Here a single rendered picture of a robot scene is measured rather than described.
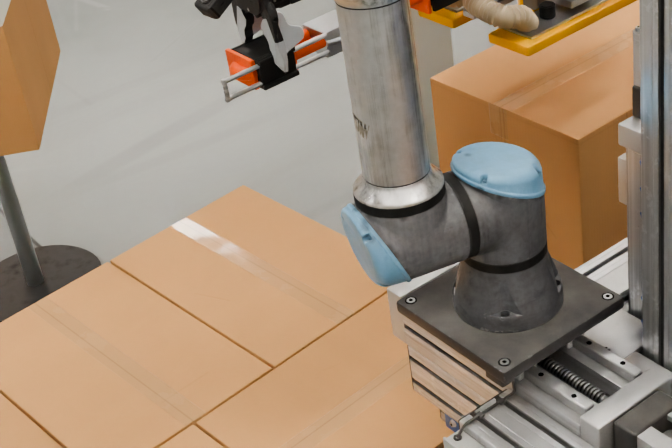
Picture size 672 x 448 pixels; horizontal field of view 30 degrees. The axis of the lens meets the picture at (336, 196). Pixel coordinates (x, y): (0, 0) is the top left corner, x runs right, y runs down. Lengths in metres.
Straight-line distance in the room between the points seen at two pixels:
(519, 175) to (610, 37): 1.08
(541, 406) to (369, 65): 0.53
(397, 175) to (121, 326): 1.27
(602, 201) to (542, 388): 0.77
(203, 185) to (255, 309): 1.59
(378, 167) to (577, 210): 0.90
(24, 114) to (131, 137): 1.38
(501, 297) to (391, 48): 0.41
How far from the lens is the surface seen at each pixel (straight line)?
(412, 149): 1.51
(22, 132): 3.27
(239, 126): 4.50
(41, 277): 3.85
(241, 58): 1.96
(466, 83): 2.50
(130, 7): 5.70
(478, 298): 1.68
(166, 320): 2.67
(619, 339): 1.82
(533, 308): 1.69
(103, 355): 2.63
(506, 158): 1.63
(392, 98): 1.47
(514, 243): 1.63
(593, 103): 2.40
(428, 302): 1.76
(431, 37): 3.61
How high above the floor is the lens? 2.10
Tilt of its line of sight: 32 degrees down
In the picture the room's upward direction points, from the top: 9 degrees counter-clockwise
